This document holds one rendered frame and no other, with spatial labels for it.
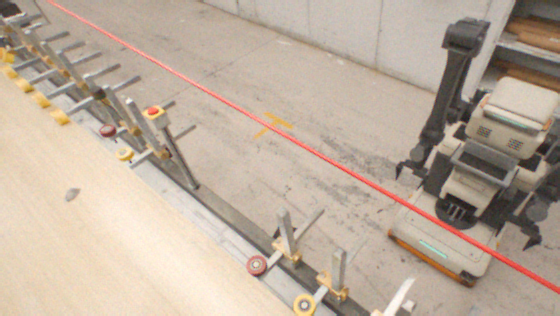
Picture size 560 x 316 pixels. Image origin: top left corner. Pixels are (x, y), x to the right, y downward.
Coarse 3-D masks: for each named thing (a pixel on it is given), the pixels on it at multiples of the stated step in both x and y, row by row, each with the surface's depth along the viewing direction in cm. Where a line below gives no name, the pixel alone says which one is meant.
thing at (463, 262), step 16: (416, 192) 218; (432, 208) 209; (400, 224) 202; (416, 224) 201; (432, 224) 201; (448, 224) 202; (464, 224) 202; (480, 224) 200; (400, 240) 212; (416, 240) 199; (432, 240) 194; (448, 240) 193; (464, 240) 193; (480, 240) 193; (496, 240) 194; (432, 256) 199; (448, 256) 189; (464, 256) 187; (480, 256) 186; (448, 272) 198; (464, 272) 191; (480, 272) 182
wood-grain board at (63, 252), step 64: (0, 64) 217; (0, 128) 174; (64, 128) 173; (0, 192) 145; (64, 192) 145; (128, 192) 144; (0, 256) 125; (64, 256) 124; (128, 256) 123; (192, 256) 123
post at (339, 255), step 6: (336, 252) 96; (342, 252) 96; (336, 258) 97; (342, 258) 96; (336, 264) 100; (342, 264) 100; (336, 270) 104; (342, 270) 105; (336, 276) 108; (342, 276) 110; (336, 282) 112; (342, 282) 115; (336, 288) 117; (336, 300) 127
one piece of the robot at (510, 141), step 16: (464, 112) 130; (480, 112) 126; (480, 128) 129; (496, 128) 123; (512, 128) 120; (544, 128) 118; (496, 144) 129; (512, 144) 124; (528, 144) 119; (544, 144) 117; (464, 176) 150; (480, 176) 147; (448, 192) 159; (464, 192) 153; (480, 192) 151; (496, 192) 163; (480, 208) 152
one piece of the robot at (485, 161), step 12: (468, 144) 135; (480, 144) 131; (456, 156) 135; (468, 156) 135; (480, 156) 134; (492, 156) 131; (504, 156) 127; (468, 168) 132; (480, 168) 131; (492, 168) 131; (504, 168) 130; (492, 180) 128; (504, 180) 126; (504, 192) 130
